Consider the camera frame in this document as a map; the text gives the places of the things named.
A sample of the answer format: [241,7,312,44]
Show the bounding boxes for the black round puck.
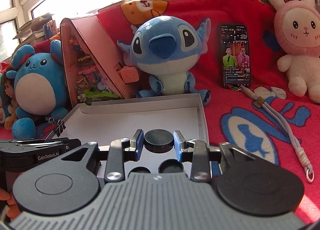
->
[144,129,174,153]

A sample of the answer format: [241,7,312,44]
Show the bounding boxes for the black round lid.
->
[158,159,184,174]
[128,166,151,176]

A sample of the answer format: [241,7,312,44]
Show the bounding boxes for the person's hand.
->
[0,189,20,221]

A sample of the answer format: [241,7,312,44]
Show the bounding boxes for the white cardboard box tray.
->
[61,94,209,147]

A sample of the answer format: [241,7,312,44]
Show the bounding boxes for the Doraemon plush toy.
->
[0,83,10,126]

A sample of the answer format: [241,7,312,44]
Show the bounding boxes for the small black binder clip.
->
[48,117,66,137]

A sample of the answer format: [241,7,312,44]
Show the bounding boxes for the blue round mouse plush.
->
[6,39,68,139]

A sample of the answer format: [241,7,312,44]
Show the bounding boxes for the brown haired doll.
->
[1,64,19,130]

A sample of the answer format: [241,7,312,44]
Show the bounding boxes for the pink red cartoon blanket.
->
[0,0,320,225]

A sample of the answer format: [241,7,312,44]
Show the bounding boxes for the blue Stitch plush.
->
[117,16,211,105]

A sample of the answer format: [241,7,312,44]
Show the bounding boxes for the pink triangular toy house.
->
[60,15,139,106]

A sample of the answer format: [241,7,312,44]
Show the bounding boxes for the smartphone with lit screen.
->
[220,24,251,91]

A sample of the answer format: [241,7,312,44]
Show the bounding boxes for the pink bunny plush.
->
[269,0,319,103]

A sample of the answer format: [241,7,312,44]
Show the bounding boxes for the grey phone lanyard strap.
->
[240,85,315,184]

